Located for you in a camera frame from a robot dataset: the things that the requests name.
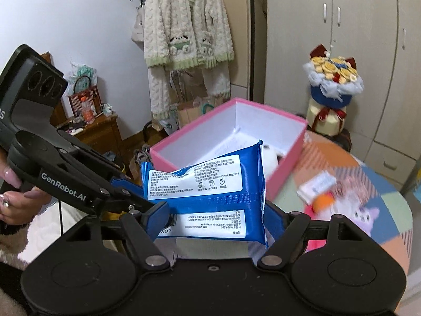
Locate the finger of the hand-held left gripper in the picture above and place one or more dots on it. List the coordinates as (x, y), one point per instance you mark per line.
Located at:
(126, 187)
(131, 203)

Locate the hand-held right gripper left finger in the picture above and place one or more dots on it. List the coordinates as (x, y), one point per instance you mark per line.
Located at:
(159, 219)

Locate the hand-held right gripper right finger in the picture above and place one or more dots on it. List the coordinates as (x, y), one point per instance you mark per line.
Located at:
(273, 217)

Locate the white tissue packet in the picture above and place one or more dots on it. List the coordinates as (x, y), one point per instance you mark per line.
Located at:
(315, 187)

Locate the small orange plush toy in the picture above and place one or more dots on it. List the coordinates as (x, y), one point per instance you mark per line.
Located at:
(324, 202)

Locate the white plush toy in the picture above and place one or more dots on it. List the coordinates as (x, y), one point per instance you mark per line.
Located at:
(271, 161)

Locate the pink cardboard box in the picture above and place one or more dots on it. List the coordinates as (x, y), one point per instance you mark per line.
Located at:
(289, 161)

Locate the purple plush toy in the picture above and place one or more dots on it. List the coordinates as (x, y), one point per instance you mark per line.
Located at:
(361, 214)

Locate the person's left hand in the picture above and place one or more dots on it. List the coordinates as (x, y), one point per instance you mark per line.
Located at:
(19, 207)

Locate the grey sneaker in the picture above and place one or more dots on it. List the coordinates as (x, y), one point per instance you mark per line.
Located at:
(138, 158)

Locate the checked basket bag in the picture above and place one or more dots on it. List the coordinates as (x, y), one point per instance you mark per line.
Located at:
(77, 102)

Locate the red flat packet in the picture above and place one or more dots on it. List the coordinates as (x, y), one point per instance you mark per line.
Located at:
(317, 245)

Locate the orange drink bottle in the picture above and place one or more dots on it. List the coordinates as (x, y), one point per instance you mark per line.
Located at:
(87, 113)

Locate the wooden nightstand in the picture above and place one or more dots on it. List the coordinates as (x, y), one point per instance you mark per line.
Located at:
(102, 131)

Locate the white plastic bag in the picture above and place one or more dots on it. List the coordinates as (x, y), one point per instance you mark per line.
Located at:
(82, 69)

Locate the brown paper bag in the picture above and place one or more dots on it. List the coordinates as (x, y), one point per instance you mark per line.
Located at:
(189, 112)

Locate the fluffy cream pants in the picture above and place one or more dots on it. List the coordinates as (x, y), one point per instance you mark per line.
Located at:
(158, 89)

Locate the patchwork tablecloth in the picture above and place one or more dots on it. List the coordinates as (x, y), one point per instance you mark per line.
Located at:
(378, 200)

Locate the flower bouquet with blue wrap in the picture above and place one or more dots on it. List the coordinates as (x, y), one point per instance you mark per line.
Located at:
(329, 95)

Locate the white tote bag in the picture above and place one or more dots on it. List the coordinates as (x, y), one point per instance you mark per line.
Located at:
(138, 26)

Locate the fluffy cream cardigan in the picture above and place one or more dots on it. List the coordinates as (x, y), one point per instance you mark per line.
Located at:
(184, 16)

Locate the grey wardrobe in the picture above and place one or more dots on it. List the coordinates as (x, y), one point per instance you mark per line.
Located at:
(361, 23)

